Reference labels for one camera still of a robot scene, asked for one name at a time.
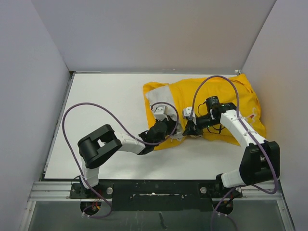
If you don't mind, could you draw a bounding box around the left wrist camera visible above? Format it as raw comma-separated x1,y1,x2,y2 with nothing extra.
152,105,169,121

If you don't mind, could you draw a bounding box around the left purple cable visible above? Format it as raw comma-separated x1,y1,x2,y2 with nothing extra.
62,102,180,219

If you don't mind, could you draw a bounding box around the aluminium frame rail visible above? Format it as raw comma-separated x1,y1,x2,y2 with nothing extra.
21,73,294,231

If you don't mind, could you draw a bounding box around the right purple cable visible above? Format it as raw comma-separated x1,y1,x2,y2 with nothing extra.
189,76,281,231

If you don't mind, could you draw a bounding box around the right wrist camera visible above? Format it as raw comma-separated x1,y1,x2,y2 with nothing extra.
182,107,196,125

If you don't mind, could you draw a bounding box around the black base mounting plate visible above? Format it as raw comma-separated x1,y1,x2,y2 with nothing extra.
69,180,243,212

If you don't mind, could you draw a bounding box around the yellow printed pillowcase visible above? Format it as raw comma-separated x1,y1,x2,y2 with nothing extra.
141,74,266,150

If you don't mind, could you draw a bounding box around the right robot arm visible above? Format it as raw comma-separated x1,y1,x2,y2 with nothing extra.
182,96,280,197

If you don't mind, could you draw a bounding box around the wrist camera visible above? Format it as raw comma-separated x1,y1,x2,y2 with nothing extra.
182,107,196,125
152,105,169,121

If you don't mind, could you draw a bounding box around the white pillow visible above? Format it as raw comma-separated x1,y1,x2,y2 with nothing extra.
145,85,184,141

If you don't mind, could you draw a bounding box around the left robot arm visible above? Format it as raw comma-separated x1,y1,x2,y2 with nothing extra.
77,116,178,198

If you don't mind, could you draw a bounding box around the purple cable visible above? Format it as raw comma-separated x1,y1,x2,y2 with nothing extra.
62,102,180,219
189,76,281,231

